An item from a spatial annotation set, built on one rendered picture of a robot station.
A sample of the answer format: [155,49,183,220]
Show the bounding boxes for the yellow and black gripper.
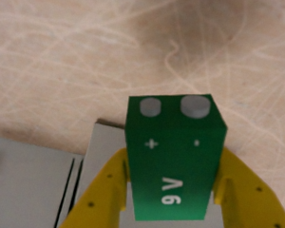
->
[59,146,285,228]

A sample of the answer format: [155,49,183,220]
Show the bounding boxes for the green 9v battery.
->
[124,94,228,221]

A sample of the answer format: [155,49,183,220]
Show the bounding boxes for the grey chest of drawers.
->
[0,137,86,228]

